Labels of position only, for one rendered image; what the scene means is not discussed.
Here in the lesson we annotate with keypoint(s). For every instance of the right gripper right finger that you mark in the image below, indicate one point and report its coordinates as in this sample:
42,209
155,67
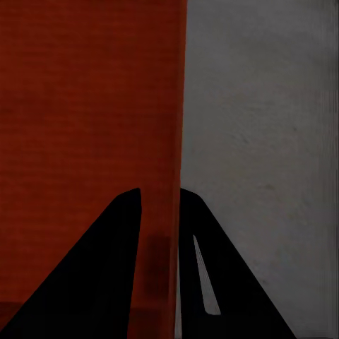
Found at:
246,311

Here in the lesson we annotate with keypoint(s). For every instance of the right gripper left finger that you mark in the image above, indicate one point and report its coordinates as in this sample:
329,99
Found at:
88,295

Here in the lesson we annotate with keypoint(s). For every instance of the storage box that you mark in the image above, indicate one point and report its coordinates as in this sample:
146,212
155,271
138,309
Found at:
91,106

